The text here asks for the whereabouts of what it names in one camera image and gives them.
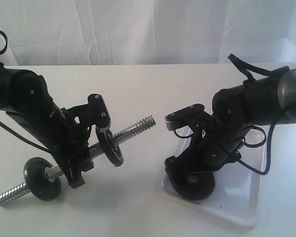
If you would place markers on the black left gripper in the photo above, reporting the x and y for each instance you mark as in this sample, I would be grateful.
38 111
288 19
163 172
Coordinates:
64 132

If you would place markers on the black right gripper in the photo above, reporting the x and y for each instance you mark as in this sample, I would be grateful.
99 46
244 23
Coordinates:
213 144

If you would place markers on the chrome threaded dumbbell bar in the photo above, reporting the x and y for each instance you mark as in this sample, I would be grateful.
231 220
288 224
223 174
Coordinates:
95 150

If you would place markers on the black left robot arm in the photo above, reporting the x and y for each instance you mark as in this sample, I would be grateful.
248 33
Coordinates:
24 97

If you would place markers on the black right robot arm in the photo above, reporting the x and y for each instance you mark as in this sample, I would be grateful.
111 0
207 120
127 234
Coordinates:
267 101

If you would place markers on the white plastic tray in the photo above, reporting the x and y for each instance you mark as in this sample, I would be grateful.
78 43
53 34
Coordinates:
236 195

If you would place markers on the white backdrop curtain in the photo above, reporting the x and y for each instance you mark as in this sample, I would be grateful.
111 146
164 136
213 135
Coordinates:
115 32

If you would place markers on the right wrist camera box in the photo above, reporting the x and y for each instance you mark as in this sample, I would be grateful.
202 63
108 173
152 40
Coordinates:
188 116

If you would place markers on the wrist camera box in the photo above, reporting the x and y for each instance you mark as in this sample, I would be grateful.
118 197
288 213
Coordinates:
99 115
188 116

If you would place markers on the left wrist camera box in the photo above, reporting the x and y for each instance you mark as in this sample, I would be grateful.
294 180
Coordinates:
99 115

